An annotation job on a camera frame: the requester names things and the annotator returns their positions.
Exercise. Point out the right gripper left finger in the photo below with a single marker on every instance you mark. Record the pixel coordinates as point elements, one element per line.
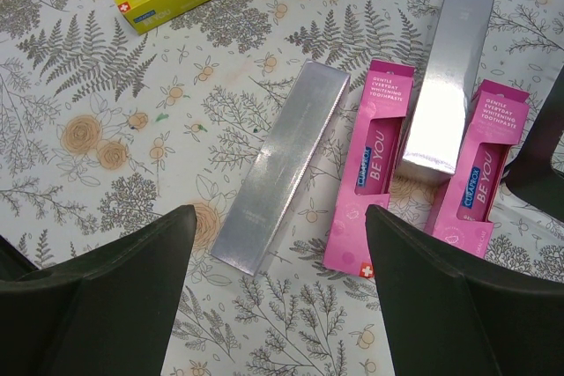
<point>106,312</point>

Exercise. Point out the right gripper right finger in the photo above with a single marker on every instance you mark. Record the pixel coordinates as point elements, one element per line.
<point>447,312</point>

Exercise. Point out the plain silver toothpaste box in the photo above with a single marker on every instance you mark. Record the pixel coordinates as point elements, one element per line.
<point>250,230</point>

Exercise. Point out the pink toothpaste box right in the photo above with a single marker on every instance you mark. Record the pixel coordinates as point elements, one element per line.
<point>459,215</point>

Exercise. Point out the pink toothpaste box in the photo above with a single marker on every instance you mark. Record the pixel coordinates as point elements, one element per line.
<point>459,215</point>
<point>369,167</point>

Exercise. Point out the pink toothpaste box left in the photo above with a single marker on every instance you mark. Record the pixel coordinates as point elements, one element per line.
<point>369,167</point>

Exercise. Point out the floral table mat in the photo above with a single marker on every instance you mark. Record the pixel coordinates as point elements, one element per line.
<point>104,130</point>

